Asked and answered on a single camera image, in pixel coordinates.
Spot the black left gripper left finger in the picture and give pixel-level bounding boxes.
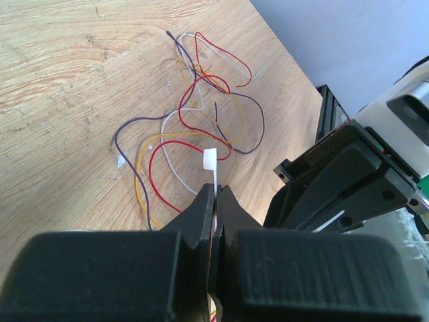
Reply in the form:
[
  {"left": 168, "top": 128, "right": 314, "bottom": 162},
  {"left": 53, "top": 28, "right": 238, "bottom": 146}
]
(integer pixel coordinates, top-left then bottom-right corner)
[{"left": 1, "top": 184, "right": 215, "bottom": 321}]

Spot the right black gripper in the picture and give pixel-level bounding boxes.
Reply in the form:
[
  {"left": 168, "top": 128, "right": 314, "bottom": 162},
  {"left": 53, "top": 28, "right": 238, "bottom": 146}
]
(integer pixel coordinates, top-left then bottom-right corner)
[{"left": 273, "top": 123, "right": 422, "bottom": 233}]

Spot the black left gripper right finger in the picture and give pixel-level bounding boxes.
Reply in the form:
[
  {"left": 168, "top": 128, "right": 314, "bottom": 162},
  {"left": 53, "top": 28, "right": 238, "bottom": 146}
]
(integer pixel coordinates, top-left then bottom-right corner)
[{"left": 217, "top": 186, "right": 422, "bottom": 321}]

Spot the orange thin wire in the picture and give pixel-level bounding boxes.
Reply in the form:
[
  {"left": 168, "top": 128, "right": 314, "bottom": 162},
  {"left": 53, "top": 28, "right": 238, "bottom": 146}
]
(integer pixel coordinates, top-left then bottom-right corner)
[{"left": 133, "top": 58, "right": 247, "bottom": 229}]

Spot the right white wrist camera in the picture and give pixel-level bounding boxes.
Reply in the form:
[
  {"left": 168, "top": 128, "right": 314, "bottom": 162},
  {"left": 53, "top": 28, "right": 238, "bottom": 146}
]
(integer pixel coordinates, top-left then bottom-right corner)
[{"left": 348, "top": 55, "right": 429, "bottom": 215}]

